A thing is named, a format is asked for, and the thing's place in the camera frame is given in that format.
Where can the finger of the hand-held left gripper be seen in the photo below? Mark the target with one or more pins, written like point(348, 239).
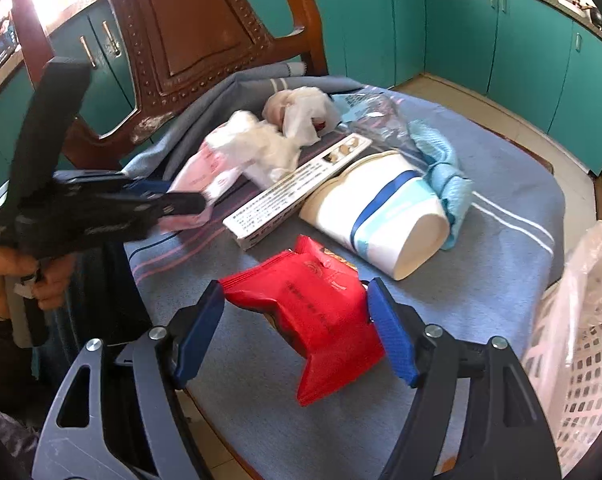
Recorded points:
point(146, 188)
point(181, 205)

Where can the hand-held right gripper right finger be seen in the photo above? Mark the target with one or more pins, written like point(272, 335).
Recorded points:
point(391, 335)

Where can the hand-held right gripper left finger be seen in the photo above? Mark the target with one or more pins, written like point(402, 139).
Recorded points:
point(201, 332)

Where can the pink printed plastic bag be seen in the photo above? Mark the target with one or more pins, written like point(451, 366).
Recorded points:
point(206, 170)

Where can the red snack packet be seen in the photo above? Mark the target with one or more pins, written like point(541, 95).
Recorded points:
point(321, 320)

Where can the white plastic bag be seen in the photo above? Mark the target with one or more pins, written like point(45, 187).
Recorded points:
point(306, 105)

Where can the pink plastic mesh basket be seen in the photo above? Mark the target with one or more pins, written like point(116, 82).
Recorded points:
point(581, 370)

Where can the person's left hand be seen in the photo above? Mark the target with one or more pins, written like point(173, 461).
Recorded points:
point(51, 282)

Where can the long white cardboard box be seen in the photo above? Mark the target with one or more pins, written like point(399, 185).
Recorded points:
point(281, 195)

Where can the crumpled white tissue paper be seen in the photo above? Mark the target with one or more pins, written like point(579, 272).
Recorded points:
point(266, 147)

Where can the teal kitchen cabinets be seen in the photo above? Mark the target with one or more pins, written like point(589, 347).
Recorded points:
point(456, 25)
point(106, 80)

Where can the grey striped blanket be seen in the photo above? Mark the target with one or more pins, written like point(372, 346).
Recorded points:
point(481, 260)

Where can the white paper bucket blue stripe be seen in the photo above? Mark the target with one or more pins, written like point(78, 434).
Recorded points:
point(381, 200)

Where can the light blue cloth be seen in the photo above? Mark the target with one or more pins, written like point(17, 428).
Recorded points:
point(446, 180)

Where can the brown wooden chair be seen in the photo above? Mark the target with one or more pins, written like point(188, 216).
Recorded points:
point(201, 25)

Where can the small display screen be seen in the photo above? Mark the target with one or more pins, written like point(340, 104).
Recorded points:
point(3, 40)

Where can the clear plastic packet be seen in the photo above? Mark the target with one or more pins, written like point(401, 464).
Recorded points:
point(376, 110)

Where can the clear plastic bin liner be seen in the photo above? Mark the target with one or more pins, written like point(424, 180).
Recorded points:
point(598, 255)

